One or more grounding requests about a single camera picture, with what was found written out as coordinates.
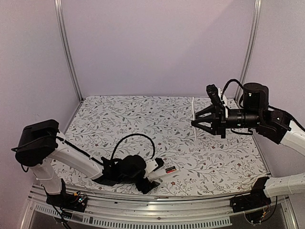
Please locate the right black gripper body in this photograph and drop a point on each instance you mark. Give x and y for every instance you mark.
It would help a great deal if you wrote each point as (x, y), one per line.
(221, 122)

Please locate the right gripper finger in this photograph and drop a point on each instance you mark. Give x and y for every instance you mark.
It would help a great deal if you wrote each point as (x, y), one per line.
(207, 113)
(207, 125)

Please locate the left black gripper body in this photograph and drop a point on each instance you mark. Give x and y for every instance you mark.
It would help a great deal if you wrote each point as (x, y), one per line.
(145, 187)

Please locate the white remote battery cover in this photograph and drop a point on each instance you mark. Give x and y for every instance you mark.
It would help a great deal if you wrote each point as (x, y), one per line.
(193, 118)

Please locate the white remote control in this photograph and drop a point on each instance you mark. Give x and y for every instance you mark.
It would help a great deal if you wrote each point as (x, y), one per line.
(160, 174)

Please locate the red battery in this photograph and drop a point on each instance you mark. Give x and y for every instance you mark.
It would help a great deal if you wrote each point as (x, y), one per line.
(171, 171)

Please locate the black battery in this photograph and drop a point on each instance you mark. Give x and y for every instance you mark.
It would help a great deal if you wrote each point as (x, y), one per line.
(170, 168)

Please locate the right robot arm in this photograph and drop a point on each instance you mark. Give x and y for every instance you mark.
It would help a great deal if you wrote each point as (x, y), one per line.
(255, 114)

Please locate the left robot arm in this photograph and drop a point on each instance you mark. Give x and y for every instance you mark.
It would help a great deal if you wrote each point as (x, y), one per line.
(42, 141)

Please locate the floral patterned table mat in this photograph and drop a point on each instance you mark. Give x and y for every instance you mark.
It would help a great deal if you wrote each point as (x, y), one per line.
(119, 126)

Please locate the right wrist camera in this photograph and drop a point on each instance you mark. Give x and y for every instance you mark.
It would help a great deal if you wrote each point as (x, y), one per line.
(215, 96)

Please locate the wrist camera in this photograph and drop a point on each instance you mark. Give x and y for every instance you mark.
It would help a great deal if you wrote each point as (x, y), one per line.
(215, 96)
(153, 165)

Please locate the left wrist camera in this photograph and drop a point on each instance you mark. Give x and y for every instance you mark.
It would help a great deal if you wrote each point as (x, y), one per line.
(153, 165)

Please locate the aluminium front rail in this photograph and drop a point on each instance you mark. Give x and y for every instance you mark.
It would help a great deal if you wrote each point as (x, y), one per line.
(110, 210)

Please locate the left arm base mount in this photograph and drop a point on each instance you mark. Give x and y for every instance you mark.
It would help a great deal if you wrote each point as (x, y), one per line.
(75, 202)

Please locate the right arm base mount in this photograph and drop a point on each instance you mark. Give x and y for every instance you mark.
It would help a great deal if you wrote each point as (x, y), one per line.
(256, 198)

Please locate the right aluminium frame post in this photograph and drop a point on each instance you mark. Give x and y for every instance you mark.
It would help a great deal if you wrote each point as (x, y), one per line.
(251, 41)

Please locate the aluminium frame post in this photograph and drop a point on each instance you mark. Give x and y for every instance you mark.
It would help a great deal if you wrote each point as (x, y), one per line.
(66, 49)
(251, 41)

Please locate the left aluminium frame post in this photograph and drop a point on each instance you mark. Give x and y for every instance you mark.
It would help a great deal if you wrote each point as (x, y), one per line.
(66, 49)

